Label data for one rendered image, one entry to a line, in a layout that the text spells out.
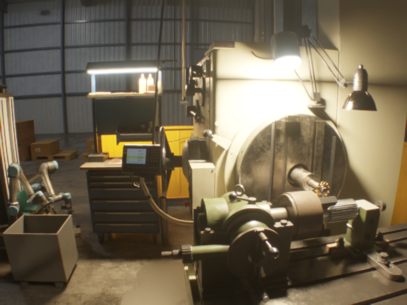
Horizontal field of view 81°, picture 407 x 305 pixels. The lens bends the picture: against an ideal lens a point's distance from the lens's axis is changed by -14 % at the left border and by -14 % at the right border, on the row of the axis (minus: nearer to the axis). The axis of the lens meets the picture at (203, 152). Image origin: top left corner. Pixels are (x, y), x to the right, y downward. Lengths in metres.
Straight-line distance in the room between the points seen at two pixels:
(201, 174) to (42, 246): 1.82
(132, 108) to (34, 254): 1.92
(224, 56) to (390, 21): 1.00
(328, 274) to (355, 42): 1.13
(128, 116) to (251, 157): 2.39
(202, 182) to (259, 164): 0.26
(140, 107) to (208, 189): 2.30
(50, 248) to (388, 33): 2.90
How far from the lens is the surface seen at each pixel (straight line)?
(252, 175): 1.24
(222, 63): 1.27
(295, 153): 1.28
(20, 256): 2.81
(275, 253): 0.74
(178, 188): 4.24
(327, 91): 1.48
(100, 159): 3.26
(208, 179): 1.20
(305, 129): 1.29
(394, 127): 1.80
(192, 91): 1.51
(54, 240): 2.59
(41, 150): 8.62
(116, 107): 3.43
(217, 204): 0.96
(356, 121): 1.60
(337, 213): 1.18
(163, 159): 1.32
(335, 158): 1.42
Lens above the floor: 1.65
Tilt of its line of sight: 11 degrees down
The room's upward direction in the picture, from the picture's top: straight up
